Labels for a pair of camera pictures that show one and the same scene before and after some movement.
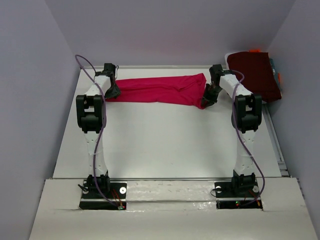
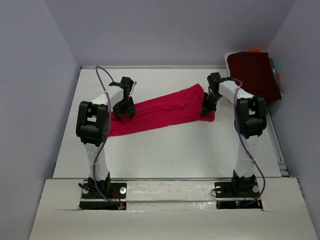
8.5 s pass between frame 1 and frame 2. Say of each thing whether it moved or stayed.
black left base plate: stayed
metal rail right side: stayed
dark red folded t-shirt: stayed
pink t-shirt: moved
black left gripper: moved
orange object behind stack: stayed
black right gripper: moved
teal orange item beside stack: stayed
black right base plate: stayed
